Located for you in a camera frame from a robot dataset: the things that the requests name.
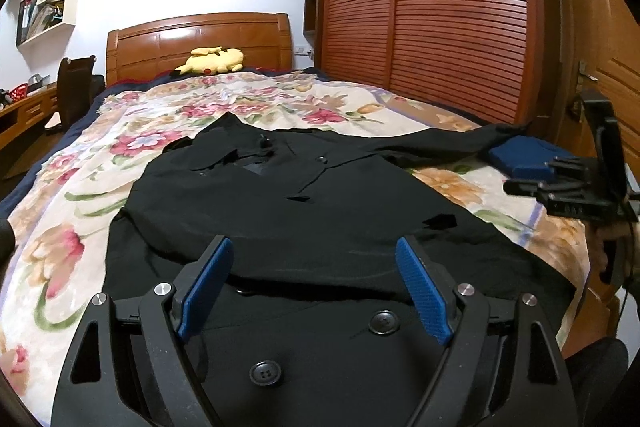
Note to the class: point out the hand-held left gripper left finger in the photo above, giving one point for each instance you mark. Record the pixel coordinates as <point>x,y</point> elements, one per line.
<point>207,287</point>

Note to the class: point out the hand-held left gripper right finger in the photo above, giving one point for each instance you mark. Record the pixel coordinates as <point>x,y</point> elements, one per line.
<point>422,292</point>

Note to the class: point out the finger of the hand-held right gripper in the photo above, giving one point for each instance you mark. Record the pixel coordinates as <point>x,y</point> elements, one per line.
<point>540,189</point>
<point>525,157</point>

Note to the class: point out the black coat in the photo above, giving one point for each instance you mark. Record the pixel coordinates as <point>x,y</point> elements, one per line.
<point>300,227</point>

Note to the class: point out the person's right hand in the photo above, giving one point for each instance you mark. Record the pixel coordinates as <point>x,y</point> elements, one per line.
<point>598,252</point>

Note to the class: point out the wooden door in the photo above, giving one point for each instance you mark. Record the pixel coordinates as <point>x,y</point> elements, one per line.
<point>615,57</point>

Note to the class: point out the floral blanket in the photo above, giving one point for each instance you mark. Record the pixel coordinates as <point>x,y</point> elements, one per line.
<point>75,207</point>

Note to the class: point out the wooden louvered wardrobe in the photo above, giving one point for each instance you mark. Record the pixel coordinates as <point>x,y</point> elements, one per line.
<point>450,7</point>

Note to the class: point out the person's dark pants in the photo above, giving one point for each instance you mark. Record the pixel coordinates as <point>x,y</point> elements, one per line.
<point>595,382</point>

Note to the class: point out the yellow plush toy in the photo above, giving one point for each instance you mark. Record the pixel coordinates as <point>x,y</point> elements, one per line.
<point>215,61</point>

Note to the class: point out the dark brown chair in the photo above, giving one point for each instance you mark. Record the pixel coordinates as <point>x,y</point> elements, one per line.
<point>75,82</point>

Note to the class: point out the wooden headboard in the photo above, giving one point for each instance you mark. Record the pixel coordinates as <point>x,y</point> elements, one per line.
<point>175,42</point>

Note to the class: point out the wooden desk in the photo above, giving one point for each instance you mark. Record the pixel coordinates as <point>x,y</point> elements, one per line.
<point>25,117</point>

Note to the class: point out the small grey container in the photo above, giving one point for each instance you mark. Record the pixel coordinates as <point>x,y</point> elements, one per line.
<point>38,80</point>

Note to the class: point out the red basket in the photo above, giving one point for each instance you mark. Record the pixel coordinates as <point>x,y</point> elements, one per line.
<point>19,92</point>

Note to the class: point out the row of books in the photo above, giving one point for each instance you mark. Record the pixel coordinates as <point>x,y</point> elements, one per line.
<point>37,18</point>

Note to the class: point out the wall socket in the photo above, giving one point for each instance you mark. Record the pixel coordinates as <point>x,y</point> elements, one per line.
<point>302,52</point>

